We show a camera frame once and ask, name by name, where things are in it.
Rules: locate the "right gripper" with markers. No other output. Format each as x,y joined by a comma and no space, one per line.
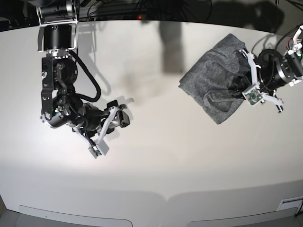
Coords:
96,124

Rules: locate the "grey T-shirt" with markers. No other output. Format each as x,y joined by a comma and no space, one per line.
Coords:
212,80

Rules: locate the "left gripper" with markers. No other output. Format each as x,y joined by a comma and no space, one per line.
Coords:
259,85

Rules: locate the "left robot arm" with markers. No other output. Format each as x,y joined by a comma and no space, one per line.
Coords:
289,51

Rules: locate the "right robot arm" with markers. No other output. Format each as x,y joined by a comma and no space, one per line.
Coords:
61,104

